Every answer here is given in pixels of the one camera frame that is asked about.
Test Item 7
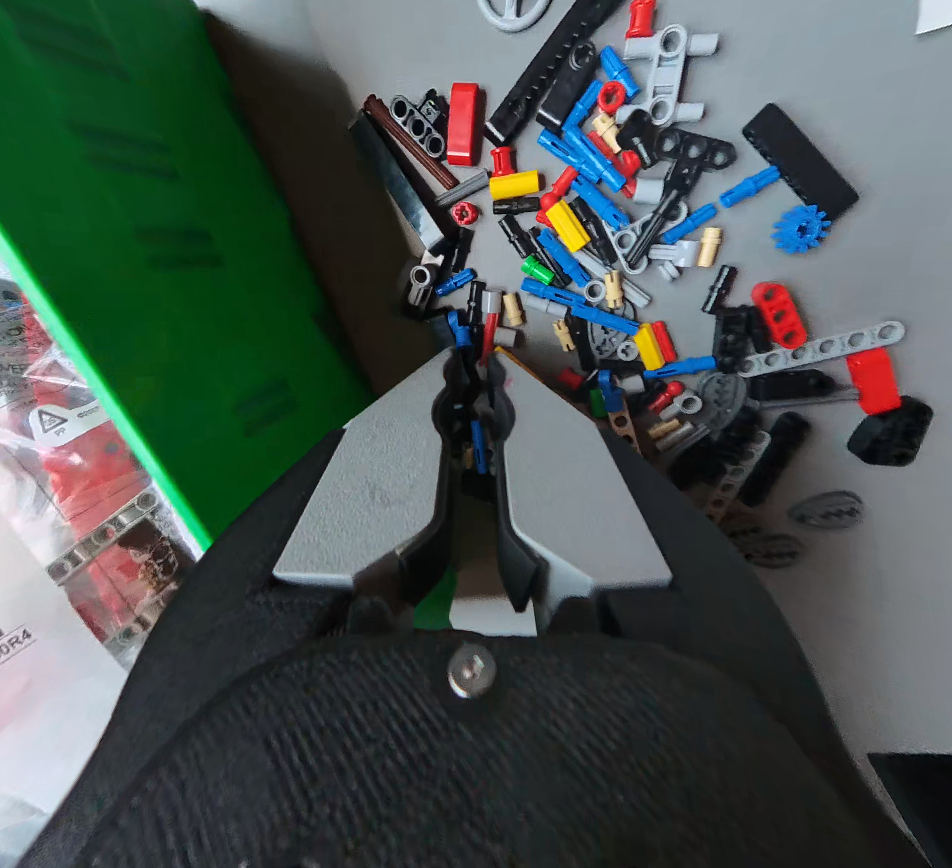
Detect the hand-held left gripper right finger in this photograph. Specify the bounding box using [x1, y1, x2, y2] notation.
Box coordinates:
[487, 351, 674, 612]

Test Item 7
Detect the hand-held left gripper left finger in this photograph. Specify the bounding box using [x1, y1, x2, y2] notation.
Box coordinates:
[271, 347, 455, 609]

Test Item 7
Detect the pile of lego pieces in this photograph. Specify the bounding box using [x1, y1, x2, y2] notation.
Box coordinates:
[350, 0, 934, 571]

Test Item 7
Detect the clear bag of lego parts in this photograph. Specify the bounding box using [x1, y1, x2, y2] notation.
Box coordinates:
[0, 258, 202, 668]

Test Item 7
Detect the green plastic bin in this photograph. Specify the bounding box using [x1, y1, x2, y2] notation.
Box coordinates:
[0, 0, 456, 632]

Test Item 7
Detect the white paper parts bag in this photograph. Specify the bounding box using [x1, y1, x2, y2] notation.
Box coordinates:
[0, 511, 129, 832]

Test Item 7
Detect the person's black jacket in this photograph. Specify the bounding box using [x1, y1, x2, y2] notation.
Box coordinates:
[866, 752, 952, 868]

